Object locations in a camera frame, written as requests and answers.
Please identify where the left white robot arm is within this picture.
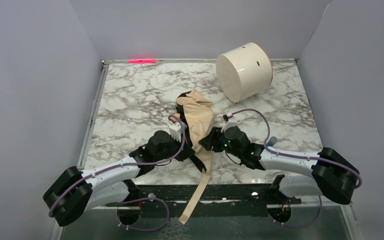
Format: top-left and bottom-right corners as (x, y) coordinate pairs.
(42, 130), (196, 227)

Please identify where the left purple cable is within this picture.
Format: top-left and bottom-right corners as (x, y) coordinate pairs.
(47, 114), (188, 233)

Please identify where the pink tape strip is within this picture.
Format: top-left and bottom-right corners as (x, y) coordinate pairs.
(128, 59), (156, 64)

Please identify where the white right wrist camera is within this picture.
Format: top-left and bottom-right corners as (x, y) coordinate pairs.
(221, 112), (238, 133)

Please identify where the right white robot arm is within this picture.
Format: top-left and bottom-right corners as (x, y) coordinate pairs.
(199, 126), (360, 205)

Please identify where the small blue capped bottle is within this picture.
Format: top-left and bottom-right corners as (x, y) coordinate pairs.
(266, 136), (278, 147)

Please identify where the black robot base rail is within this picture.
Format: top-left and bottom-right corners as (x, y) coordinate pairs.
(107, 183), (301, 218)

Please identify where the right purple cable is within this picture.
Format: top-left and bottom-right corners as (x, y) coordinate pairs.
(226, 108), (363, 229)

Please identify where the purple cable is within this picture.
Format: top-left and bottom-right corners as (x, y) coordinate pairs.
(226, 108), (363, 229)
(47, 114), (188, 233)

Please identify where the cream cylindrical umbrella stand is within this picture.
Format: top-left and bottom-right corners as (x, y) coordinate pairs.
(215, 42), (274, 103)

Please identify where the beige folding umbrella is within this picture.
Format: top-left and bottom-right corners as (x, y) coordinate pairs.
(176, 89), (214, 225)

